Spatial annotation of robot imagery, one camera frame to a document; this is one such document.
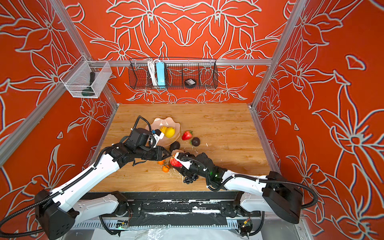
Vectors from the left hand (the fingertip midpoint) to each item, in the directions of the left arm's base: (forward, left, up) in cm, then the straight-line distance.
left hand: (170, 154), depth 72 cm
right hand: (0, -3, -4) cm, 5 cm away
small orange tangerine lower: (-1, +4, -17) cm, 17 cm away
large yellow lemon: (+22, +5, -12) cm, 26 cm away
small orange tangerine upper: (+3, +7, -17) cm, 19 cm away
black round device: (+47, -7, +10) cm, 49 cm away
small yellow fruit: (+26, +11, -14) cm, 31 cm away
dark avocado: (+13, +1, -15) cm, 20 cm away
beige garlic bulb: (+9, 0, -14) cm, 17 cm away
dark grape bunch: (-5, -12, -15) cm, 20 cm away
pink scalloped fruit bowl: (+30, +15, -13) cm, 36 cm away
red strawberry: (+22, -6, -15) cm, 27 cm away
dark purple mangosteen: (+17, -12, -14) cm, 25 cm away
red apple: (-4, -3, -2) cm, 5 cm away
